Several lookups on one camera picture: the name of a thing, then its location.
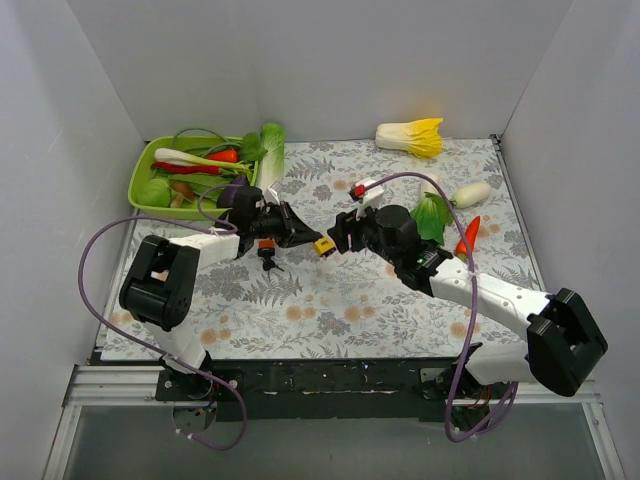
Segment yellow padlock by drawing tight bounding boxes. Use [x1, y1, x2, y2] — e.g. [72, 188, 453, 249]
[313, 237, 336, 258]

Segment orange padlock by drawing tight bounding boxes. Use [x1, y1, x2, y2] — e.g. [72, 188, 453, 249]
[257, 239, 282, 273]

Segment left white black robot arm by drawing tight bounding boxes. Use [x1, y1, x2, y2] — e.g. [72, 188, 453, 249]
[119, 186, 332, 400]

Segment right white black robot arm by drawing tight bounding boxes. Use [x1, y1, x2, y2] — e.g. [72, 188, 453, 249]
[328, 205, 608, 398]

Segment green napa cabbage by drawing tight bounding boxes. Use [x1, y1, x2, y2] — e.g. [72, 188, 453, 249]
[255, 123, 285, 190]

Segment purple eggplant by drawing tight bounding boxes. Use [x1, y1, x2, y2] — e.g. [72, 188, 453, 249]
[216, 175, 249, 208]

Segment floral table mat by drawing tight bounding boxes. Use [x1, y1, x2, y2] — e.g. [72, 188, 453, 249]
[102, 138, 559, 360]

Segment green bok choy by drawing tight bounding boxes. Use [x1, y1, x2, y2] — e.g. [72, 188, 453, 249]
[410, 193, 453, 245]

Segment green spinach leaf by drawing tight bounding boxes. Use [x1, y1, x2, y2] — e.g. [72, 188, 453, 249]
[238, 132, 267, 163]

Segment small orange pepper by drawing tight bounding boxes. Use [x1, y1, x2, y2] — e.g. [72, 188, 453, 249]
[206, 149, 239, 163]

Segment green leafy vegetable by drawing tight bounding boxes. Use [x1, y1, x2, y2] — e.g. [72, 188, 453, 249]
[168, 174, 231, 208]

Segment red chili pepper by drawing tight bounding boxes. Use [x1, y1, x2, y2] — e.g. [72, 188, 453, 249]
[151, 162, 220, 175]

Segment green long beans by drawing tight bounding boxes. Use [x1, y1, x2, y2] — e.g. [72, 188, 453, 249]
[170, 127, 234, 156]

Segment brown mushroom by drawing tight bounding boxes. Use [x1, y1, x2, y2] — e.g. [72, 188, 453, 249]
[169, 182, 195, 208]

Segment orange carrot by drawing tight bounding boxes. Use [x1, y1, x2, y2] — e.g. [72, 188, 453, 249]
[455, 216, 481, 261]

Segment yellow white cabbage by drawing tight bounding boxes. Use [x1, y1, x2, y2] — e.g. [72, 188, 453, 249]
[375, 118, 443, 159]

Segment white radish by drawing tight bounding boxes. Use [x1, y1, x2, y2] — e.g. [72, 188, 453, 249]
[450, 182, 492, 209]

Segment round green cabbage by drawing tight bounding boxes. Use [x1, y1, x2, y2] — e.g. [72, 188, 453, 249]
[136, 178, 172, 208]

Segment white green leek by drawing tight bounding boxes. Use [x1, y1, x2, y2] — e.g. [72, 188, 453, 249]
[153, 148, 239, 167]

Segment green plastic tray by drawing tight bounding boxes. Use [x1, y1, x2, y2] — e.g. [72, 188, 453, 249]
[128, 129, 262, 220]

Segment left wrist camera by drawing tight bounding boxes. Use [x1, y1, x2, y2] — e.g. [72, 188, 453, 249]
[263, 181, 281, 205]

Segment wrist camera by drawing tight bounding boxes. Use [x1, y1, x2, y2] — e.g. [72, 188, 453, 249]
[263, 181, 281, 205]
[351, 178, 384, 220]

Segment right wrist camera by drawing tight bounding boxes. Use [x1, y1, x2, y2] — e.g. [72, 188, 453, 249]
[351, 178, 384, 220]

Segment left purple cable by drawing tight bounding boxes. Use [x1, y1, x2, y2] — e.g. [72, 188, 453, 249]
[79, 182, 249, 451]

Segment purple cable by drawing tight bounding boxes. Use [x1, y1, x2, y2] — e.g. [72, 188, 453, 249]
[367, 172, 520, 444]
[79, 182, 249, 451]

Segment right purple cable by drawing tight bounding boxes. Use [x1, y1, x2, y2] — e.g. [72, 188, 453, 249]
[367, 172, 520, 444]

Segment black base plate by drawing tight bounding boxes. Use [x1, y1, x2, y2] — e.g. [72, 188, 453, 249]
[155, 357, 455, 422]

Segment aluminium frame rail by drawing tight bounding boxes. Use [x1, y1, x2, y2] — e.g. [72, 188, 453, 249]
[44, 365, 625, 479]

